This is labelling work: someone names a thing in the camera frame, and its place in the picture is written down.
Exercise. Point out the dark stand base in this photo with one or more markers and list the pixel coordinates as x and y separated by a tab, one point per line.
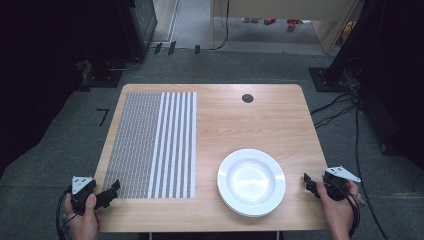
101	78

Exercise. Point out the person's left hand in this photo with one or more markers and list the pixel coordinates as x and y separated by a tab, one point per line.
83	221

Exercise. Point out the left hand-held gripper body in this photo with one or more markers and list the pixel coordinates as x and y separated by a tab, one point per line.
81	190

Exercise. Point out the small red tool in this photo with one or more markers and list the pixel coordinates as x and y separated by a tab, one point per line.
269	21

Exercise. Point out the red and black tool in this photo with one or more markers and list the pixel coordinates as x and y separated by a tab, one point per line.
292	24

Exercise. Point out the black stand base plate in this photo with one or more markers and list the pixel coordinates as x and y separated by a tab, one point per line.
325	80

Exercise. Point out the white round plate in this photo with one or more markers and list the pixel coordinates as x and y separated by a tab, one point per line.
251	182

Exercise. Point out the dark glass-front cabinet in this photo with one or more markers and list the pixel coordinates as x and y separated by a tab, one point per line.
140	23

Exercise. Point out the person's right hand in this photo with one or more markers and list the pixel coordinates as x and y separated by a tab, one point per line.
336	211

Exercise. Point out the light wooden cabinet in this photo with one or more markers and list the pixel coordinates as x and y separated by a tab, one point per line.
283	8

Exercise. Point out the light wooden table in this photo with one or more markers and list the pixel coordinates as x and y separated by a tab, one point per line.
253	123

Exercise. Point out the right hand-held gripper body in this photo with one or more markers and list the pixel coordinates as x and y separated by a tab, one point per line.
337	186

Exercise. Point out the grey white striped placemat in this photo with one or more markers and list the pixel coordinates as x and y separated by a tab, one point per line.
153	145

